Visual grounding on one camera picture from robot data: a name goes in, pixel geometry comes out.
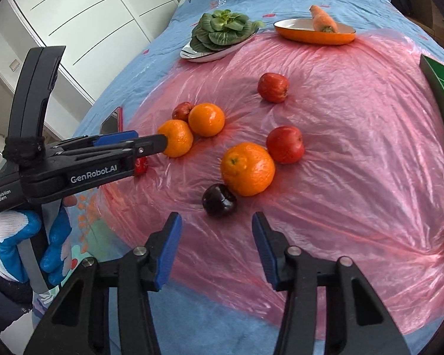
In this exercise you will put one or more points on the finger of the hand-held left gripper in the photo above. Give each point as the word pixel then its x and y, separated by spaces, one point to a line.
pixel 148 148
pixel 114 138

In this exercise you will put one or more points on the wooden cabinet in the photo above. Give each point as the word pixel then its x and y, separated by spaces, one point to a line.
pixel 436 22

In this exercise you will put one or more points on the small red apple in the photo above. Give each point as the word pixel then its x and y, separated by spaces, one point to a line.
pixel 180 111

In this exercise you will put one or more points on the person's left forearm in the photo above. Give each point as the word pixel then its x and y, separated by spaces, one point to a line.
pixel 3 292

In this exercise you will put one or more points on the dark purple plum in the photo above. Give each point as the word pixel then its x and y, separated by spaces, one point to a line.
pixel 219 199

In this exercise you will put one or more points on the carrot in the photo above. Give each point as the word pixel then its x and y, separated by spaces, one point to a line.
pixel 322 18

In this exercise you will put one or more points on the orange oval dish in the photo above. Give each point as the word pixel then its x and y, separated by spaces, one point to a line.
pixel 310 39

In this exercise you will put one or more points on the green bok choy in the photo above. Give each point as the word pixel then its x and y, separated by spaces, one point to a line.
pixel 222 27

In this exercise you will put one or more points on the large orange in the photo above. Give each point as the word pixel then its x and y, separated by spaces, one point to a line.
pixel 248 169

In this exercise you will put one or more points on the blue printed bedsheet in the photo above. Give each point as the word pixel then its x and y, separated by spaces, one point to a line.
pixel 151 55

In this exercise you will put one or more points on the person's left hand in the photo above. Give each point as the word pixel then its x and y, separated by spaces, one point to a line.
pixel 7 244

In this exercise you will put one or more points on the red-edged smartphone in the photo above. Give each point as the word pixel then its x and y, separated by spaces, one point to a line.
pixel 111 122

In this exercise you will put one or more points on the white wardrobe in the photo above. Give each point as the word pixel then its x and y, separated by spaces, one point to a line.
pixel 96 7

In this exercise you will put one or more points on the small red tomato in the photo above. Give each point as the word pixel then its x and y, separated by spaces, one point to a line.
pixel 141 166

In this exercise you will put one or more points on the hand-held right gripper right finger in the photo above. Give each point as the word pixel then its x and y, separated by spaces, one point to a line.
pixel 264 251

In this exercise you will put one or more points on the pink plastic sheet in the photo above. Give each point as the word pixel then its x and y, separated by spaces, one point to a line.
pixel 355 155

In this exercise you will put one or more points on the white oval plate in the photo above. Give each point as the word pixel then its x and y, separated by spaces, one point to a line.
pixel 203 56

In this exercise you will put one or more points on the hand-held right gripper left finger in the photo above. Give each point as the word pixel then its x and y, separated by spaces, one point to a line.
pixel 170 251

